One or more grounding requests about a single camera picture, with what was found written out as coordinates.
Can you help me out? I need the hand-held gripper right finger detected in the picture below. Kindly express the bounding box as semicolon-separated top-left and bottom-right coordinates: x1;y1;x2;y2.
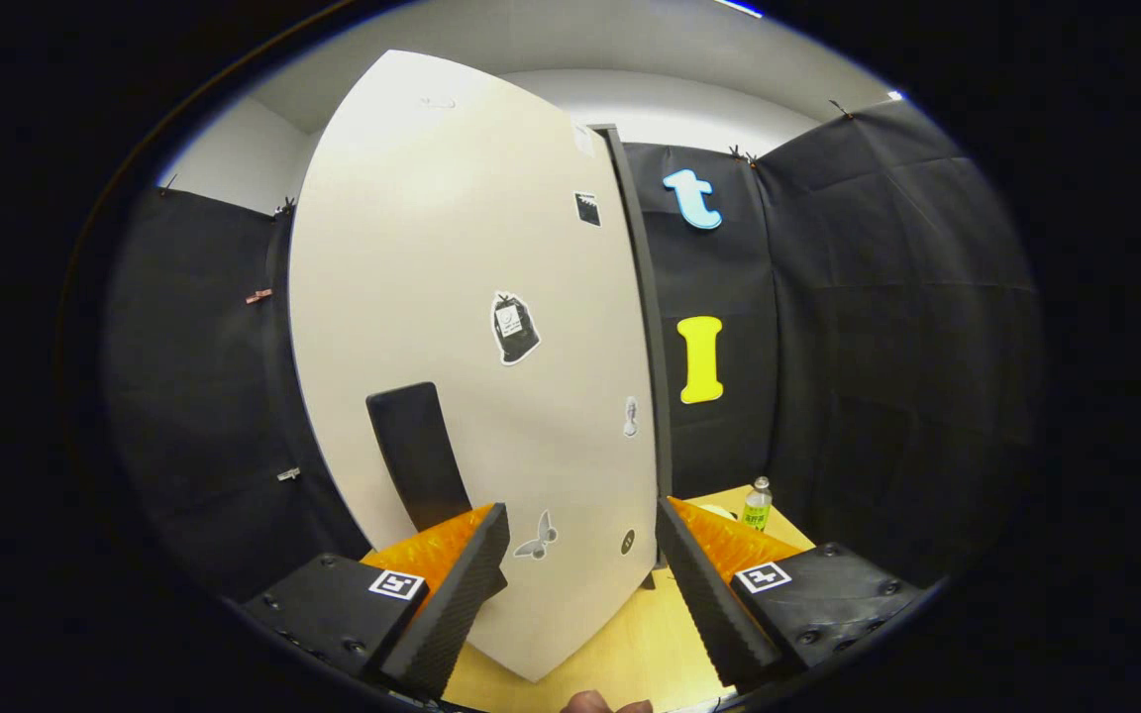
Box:
655;495;928;692

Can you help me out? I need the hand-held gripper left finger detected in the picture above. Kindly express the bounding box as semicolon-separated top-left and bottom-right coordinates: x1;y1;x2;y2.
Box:
239;502;512;702

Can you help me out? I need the black door handle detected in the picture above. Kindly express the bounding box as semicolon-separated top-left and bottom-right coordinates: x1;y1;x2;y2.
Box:
365;381;472;533

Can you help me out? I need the grey shoe cabinet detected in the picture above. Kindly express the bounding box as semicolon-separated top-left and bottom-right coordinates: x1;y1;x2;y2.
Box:
590;124;675;570

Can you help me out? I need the beige shoe cabinet door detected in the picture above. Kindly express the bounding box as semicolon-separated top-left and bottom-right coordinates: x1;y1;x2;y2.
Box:
288;50;661;684

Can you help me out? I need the green drink bottle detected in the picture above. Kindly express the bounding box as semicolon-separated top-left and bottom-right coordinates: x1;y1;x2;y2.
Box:
741;476;774;533

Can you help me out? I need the black backdrop cloth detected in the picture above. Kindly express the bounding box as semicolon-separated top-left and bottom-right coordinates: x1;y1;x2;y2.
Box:
100;97;1045;605

